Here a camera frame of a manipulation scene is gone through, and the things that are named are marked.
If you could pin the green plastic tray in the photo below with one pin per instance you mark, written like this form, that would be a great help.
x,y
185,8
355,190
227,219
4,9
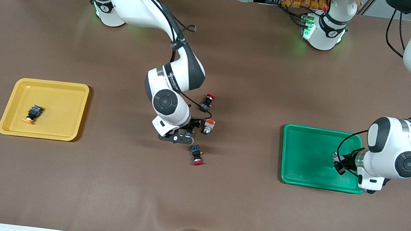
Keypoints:
x,y
302,155

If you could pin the yellow plastic tray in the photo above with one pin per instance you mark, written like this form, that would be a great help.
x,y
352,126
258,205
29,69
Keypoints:
x,y
65,106

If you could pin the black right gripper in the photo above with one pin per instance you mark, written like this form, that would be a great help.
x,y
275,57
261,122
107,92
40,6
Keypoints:
x,y
195,124

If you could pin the red push button switch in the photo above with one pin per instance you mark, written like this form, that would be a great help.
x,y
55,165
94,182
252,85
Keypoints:
x,y
197,153
205,105

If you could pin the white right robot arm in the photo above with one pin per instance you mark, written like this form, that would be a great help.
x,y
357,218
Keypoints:
x,y
137,1

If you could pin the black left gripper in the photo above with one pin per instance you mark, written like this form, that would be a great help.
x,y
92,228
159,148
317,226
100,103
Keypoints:
x,y
348,159

